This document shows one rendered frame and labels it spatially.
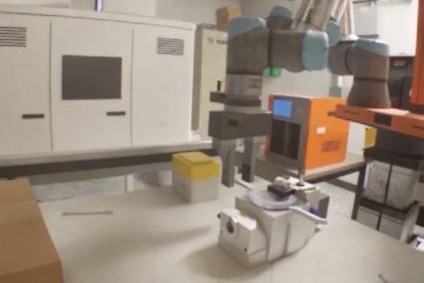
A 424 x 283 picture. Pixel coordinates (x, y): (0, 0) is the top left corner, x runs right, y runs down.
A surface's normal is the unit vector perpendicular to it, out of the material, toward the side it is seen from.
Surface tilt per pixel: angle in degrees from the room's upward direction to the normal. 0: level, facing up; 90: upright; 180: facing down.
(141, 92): 90
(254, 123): 90
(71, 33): 90
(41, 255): 0
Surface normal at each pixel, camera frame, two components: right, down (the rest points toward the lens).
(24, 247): 0.04, -0.99
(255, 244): 0.55, 0.15
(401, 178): -0.80, 0.06
